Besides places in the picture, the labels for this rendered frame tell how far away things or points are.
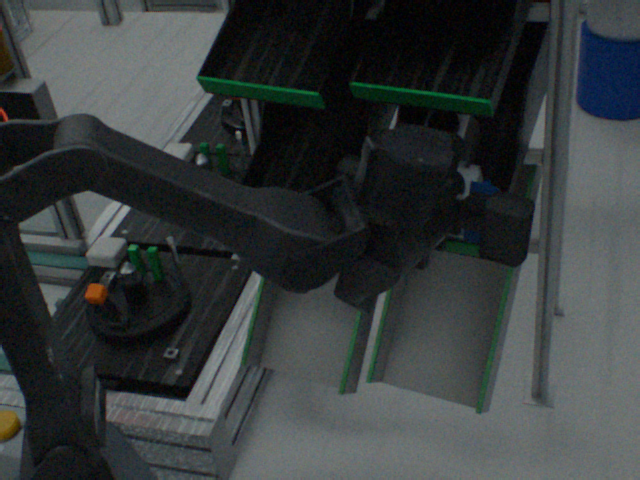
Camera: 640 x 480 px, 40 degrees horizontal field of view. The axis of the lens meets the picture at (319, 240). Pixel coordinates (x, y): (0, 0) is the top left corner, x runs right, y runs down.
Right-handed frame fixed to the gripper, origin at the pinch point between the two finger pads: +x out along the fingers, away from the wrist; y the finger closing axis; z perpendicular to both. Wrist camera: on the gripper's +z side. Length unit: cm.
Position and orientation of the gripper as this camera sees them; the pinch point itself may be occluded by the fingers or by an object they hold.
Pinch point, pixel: (451, 190)
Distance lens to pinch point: 85.7
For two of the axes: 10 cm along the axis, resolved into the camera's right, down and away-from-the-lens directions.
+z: 0.4, -8.9, -4.6
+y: -8.6, -2.6, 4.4
